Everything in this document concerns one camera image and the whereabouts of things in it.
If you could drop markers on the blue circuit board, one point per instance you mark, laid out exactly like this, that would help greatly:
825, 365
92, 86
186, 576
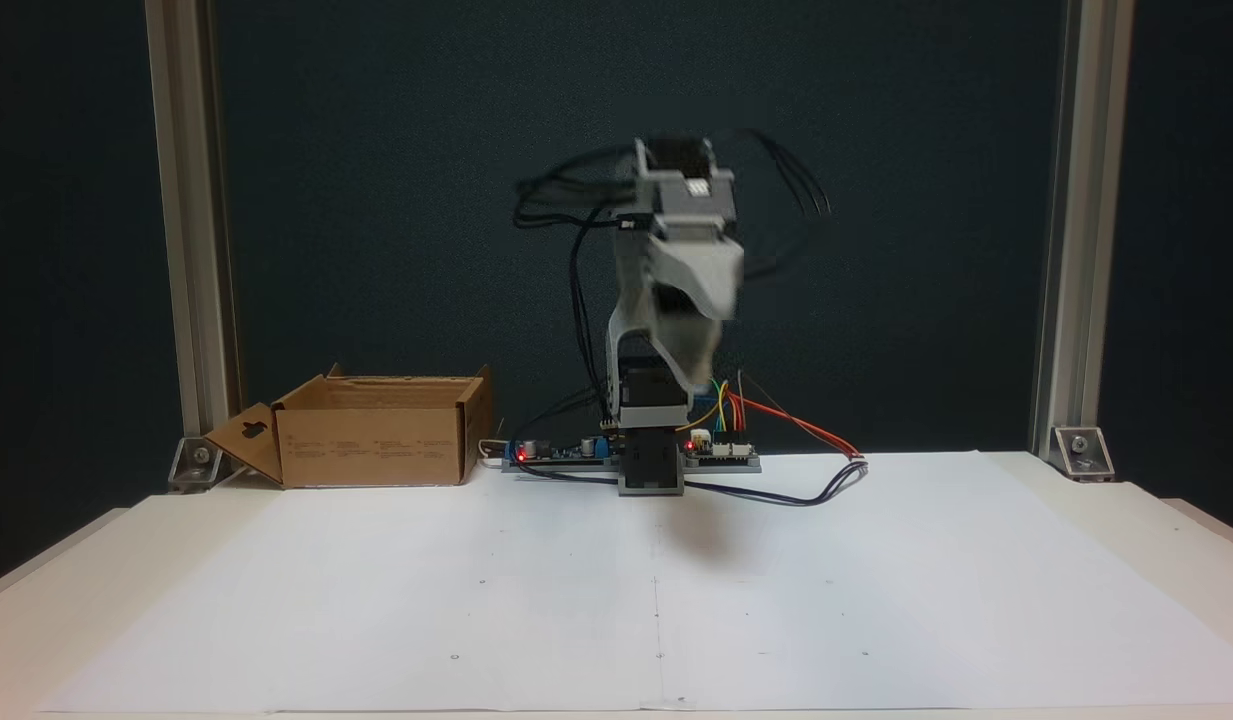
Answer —
561, 455

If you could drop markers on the metal corner bracket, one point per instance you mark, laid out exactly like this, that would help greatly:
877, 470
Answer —
196, 465
1081, 450

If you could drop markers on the aluminium frame post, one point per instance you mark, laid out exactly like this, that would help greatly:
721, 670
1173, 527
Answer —
1081, 200
191, 200

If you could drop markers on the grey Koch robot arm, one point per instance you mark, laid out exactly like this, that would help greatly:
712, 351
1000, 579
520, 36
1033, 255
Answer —
631, 340

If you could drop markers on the circuit board with white connectors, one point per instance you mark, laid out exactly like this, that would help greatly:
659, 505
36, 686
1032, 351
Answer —
721, 455

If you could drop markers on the open cardboard box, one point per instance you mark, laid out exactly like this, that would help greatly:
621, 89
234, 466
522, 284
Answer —
371, 445

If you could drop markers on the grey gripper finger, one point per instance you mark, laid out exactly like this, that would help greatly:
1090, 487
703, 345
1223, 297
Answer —
711, 270
691, 350

